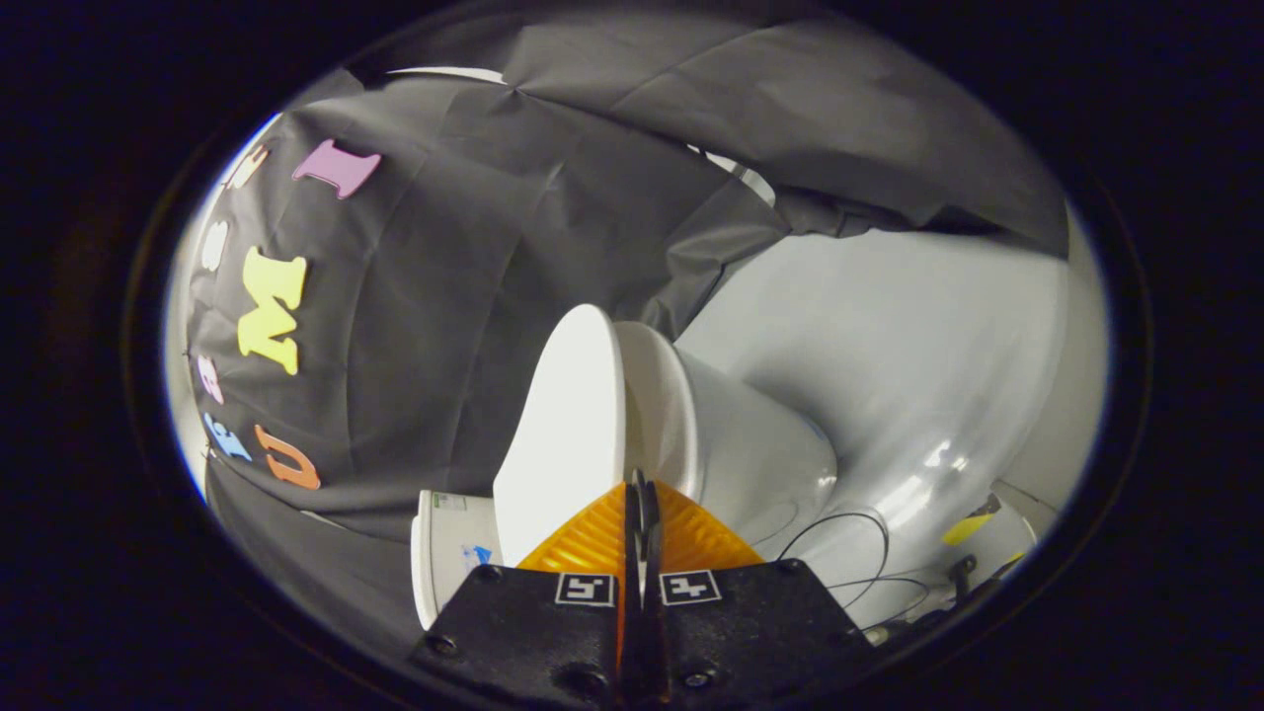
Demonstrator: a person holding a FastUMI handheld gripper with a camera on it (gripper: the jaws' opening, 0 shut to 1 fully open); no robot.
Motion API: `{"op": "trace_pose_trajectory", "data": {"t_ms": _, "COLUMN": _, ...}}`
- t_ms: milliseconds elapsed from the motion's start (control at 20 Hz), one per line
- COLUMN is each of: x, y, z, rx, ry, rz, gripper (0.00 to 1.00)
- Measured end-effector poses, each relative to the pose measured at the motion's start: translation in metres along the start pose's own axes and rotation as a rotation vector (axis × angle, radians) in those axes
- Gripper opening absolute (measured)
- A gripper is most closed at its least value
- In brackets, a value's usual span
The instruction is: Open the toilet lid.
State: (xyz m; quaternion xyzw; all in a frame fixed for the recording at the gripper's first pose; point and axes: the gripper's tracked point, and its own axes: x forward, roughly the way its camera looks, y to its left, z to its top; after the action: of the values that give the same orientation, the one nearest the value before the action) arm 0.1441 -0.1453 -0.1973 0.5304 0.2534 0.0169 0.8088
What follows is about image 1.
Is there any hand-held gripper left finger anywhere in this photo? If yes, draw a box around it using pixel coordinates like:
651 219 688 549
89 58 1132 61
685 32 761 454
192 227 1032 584
410 481 633 707

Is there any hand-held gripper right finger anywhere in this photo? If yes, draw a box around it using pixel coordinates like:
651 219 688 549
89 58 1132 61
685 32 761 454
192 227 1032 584
637 474 880 707

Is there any white toilet lid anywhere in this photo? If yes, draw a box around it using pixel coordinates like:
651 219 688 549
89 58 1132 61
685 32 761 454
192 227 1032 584
494 304 628 569

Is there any white toilet tank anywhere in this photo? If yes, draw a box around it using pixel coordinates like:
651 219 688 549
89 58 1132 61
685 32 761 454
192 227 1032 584
412 489 507 630

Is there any white toilet bowl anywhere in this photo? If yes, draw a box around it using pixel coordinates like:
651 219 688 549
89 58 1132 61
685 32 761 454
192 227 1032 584
612 321 840 549

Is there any white device with yellow label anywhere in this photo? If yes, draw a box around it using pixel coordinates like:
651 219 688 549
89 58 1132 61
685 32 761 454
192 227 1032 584
941 484 1038 586

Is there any black backdrop cloth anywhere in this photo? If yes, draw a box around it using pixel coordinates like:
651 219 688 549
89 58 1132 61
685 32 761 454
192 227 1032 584
188 5 1072 653

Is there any thin black cable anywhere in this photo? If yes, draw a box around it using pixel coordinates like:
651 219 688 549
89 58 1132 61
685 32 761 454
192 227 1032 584
775 511 934 633

